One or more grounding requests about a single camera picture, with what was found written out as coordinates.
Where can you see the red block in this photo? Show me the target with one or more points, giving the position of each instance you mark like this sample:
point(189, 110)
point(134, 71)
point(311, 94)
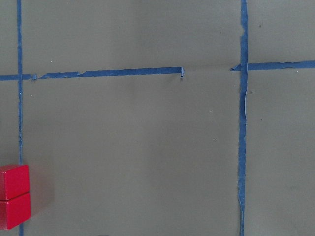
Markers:
point(14, 181)

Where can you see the torn blue tape strip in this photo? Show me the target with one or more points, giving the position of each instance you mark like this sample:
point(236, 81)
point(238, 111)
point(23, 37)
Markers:
point(108, 73)

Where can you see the long vertical blue tape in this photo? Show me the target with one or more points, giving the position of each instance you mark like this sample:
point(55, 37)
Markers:
point(242, 116)

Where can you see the short blue tape right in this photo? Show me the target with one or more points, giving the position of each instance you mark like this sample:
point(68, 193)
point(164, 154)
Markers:
point(281, 65)

